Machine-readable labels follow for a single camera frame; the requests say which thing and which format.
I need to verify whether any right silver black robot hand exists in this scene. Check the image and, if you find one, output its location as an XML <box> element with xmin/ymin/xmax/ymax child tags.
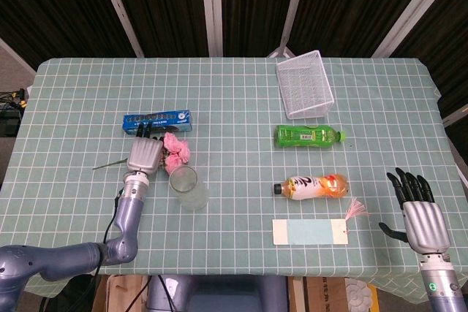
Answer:
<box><xmin>378</xmin><ymin>167</ymin><xmax>451</xmax><ymax>254</ymax></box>

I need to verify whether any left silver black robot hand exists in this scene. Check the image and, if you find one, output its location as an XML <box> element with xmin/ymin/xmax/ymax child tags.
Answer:
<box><xmin>126</xmin><ymin>121</ymin><xmax>164</xmax><ymax>177</ymax></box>

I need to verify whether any pink artificial flower bouquet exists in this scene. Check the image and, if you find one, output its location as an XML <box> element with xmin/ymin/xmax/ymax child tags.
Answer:
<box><xmin>92</xmin><ymin>132</ymin><xmax>191</xmax><ymax>175</ymax></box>

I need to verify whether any clear textured glass vase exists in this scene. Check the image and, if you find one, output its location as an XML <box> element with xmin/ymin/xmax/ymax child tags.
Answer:
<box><xmin>168</xmin><ymin>165</ymin><xmax>211</xmax><ymax>212</ymax></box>

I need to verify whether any blue cookie box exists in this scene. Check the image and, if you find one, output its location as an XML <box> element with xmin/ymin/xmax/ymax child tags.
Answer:
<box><xmin>122</xmin><ymin>109</ymin><xmax>194</xmax><ymax>137</ymax></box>

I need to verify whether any green checked tablecloth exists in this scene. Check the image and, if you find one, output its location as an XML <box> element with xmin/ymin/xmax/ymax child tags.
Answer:
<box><xmin>0</xmin><ymin>56</ymin><xmax>468</xmax><ymax>294</ymax></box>

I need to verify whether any white blue bookmark with tassel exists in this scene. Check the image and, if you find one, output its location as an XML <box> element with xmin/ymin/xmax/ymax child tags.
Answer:
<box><xmin>272</xmin><ymin>197</ymin><xmax>369</xmax><ymax>246</ymax></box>

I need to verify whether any orange tea drink bottle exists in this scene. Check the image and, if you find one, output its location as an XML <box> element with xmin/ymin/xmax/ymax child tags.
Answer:
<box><xmin>273</xmin><ymin>174</ymin><xmax>350</xmax><ymax>202</ymax></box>

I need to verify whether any brown cardboard box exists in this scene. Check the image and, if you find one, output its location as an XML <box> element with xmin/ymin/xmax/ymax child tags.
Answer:
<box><xmin>91</xmin><ymin>274</ymin><xmax>149</xmax><ymax>312</ymax></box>
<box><xmin>305</xmin><ymin>275</ymin><xmax>348</xmax><ymax>312</ymax></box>

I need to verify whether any wooden table leg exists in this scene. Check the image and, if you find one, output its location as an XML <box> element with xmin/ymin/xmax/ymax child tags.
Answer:
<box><xmin>288</xmin><ymin>275</ymin><xmax>306</xmax><ymax>312</ymax></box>

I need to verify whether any green lime drink bottle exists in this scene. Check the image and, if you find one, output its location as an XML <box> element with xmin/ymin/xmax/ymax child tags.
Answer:
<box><xmin>273</xmin><ymin>124</ymin><xmax>347</xmax><ymax>150</ymax></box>

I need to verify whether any dark pleated curtain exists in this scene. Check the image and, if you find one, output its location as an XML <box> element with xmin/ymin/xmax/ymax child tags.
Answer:
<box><xmin>0</xmin><ymin>0</ymin><xmax>468</xmax><ymax>119</ymax></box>

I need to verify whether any grey-blue robot torso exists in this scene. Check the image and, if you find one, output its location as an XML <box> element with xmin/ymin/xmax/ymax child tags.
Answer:
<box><xmin>146</xmin><ymin>274</ymin><xmax>290</xmax><ymax>312</ymax></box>

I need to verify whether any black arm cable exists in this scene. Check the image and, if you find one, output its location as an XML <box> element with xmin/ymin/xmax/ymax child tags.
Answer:
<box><xmin>94</xmin><ymin>188</ymin><xmax>126</xmax><ymax>277</ymax></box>

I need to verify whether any black equipment with yellow cables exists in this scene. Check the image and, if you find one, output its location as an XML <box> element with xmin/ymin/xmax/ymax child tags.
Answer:
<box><xmin>0</xmin><ymin>87</ymin><xmax>31</xmax><ymax>138</ymax></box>

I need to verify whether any white metal frame post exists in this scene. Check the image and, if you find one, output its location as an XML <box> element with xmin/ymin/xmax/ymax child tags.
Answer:
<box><xmin>199</xmin><ymin>0</ymin><xmax>224</xmax><ymax>58</ymax></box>
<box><xmin>92</xmin><ymin>0</ymin><xmax>146</xmax><ymax>58</ymax></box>
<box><xmin>268</xmin><ymin>0</ymin><xmax>312</xmax><ymax>58</ymax></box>
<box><xmin>371</xmin><ymin>0</ymin><xmax>451</xmax><ymax>58</ymax></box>

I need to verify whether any white wire mesh basket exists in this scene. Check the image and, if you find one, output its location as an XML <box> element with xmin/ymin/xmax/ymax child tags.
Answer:
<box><xmin>276</xmin><ymin>50</ymin><xmax>336</xmax><ymax>121</ymax></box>

